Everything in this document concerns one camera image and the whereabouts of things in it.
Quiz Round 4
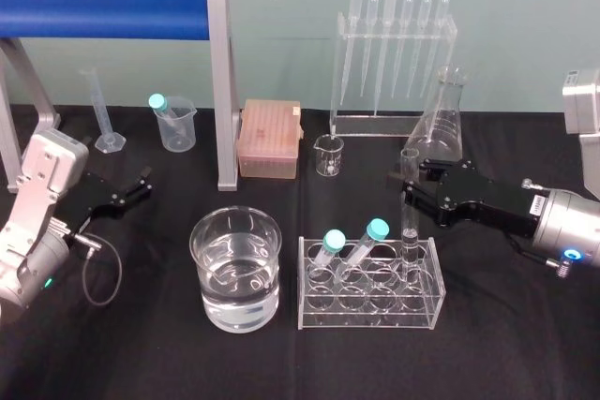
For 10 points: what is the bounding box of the clear plastic beaker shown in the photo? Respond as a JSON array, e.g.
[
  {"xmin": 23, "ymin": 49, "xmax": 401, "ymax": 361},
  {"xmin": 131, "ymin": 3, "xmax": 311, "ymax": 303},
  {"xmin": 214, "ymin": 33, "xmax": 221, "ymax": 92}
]
[{"xmin": 154, "ymin": 96, "xmax": 198, "ymax": 154}]

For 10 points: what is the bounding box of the small glass beaker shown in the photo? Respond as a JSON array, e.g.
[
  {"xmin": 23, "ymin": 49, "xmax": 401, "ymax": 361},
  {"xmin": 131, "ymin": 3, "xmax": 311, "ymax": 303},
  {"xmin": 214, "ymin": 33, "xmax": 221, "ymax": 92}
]
[{"xmin": 312, "ymin": 133, "xmax": 346, "ymax": 178}]

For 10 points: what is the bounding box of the thin dark right gripper cable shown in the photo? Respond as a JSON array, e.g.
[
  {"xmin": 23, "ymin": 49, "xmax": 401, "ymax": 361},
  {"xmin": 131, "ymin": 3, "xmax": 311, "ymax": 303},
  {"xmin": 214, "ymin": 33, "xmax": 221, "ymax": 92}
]
[{"xmin": 508, "ymin": 230, "xmax": 574, "ymax": 280}]

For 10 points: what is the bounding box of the large glass beaker with water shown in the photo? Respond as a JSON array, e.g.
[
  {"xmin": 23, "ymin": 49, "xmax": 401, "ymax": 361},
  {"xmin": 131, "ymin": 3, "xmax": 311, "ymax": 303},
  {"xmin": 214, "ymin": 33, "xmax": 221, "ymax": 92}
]
[{"xmin": 188, "ymin": 204, "xmax": 284, "ymax": 333}]

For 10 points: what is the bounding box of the thin dark left gripper cable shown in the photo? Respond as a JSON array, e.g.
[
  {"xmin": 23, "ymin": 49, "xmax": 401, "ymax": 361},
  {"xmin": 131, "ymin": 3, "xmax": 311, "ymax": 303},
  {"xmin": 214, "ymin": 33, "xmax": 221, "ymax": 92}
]
[{"xmin": 68, "ymin": 230, "xmax": 125, "ymax": 306}]

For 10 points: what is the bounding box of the teal-capped plastic tube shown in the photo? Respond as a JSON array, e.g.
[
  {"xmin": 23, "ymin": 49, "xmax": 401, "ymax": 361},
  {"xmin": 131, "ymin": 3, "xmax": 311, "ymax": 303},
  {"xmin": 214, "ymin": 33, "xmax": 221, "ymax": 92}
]
[
  {"xmin": 333, "ymin": 217, "xmax": 392, "ymax": 286},
  {"xmin": 147, "ymin": 93, "xmax": 187, "ymax": 140},
  {"xmin": 308, "ymin": 229, "xmax": 348, "ymax": 280}
]

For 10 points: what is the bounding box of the clear acrylic test tube rack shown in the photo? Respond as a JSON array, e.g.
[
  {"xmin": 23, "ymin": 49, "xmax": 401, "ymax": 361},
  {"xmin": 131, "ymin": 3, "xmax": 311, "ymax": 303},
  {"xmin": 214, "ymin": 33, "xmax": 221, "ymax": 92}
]
[{"xmin": 296, "ymin": 236, "xmax": 447, "ymax": 332}]

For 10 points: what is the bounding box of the glass conical flask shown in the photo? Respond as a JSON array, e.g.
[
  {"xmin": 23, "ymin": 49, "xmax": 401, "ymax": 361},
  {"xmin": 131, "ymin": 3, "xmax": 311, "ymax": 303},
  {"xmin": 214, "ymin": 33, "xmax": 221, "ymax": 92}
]
[{"xmin": 404, "ymin": 66, "xmax": 471, "ymax": 163}]

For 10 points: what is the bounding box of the thin dark gripper cable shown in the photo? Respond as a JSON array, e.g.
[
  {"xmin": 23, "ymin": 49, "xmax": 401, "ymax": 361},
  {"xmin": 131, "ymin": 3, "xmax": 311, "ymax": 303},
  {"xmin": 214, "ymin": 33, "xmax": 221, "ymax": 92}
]
[
  {"xmin": 68, "ymin": 230, "xmax": 125, "ymax": 306},
  {"xmin": 508, "ymin": 230, "xmax": 574, "ymax": 280}
]

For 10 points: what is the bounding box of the clear acrylic pipette rack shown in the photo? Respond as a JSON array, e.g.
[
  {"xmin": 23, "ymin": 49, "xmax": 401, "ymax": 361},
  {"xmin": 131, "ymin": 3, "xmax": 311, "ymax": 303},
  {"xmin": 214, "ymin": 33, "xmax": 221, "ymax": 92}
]
[{"xmin": 329, "ymin": 12, "xmax": 458, "ymax": 140}]

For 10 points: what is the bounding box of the grey metal stand support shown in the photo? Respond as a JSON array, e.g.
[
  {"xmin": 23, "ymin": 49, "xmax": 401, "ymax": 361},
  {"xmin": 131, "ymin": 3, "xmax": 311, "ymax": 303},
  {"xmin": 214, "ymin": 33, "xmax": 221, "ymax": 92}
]
[
  {"xmin": 0, "ymin": 37, "xmax": 63, "ymax": 195},
  {"xmin": 205, "ymin": 0, "xmax": 243, "ymax": 193}
]

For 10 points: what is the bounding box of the pink pipette tip box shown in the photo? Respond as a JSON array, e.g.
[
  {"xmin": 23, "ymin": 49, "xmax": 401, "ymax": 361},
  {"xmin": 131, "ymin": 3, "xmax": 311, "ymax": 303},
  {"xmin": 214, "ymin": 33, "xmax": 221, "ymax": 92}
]
[{"xmin": 237, "ymin": 98, "xmax": 304, "ymax": 181}]

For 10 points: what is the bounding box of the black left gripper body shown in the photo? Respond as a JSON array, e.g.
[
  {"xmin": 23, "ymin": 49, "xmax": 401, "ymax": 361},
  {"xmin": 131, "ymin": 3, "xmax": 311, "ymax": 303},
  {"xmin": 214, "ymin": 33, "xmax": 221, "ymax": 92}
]
[{"xmin": 65, "ymin": 169, "xmax": 131, "ymax": 238}]

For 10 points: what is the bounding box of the blue cylindrical tube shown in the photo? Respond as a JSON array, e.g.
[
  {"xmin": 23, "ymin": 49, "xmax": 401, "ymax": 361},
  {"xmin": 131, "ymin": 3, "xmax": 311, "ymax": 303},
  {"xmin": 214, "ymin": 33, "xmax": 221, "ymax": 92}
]
[{"xmin": 0, "ymin": 0, "xmax": 209, "ymax": 42}]

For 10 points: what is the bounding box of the black table cloth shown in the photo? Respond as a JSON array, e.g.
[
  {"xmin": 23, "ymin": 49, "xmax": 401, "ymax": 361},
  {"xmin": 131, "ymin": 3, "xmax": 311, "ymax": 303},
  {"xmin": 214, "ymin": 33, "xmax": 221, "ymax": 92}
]
[{"xmin": 0, "ymin": 103, "xmax": 600, "ymax": 400}]

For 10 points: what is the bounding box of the glass test tube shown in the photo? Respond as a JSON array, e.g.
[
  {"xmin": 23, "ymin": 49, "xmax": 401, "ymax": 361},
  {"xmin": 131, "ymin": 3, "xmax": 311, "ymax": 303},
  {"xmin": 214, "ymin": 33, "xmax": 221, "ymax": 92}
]
[{"xmin": 398, "ymin": 147, "xmax": 421, "ymax": 287}]

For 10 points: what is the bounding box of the clear plastic graduated cylinder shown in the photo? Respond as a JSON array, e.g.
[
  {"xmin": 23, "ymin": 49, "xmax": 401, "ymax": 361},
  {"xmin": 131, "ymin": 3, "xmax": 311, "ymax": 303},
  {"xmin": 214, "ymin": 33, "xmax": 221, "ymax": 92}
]
[{"xmin": 78, "ymin": 67, "xmax": 128, "ymax": 155}]

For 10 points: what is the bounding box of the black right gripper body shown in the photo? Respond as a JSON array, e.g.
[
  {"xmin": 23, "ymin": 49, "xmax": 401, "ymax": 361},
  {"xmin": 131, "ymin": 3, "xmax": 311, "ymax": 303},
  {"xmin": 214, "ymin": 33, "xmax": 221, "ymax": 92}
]
[{"xmin": 432, "ymin": 167, "xmax": 541, "ymax": 238}]

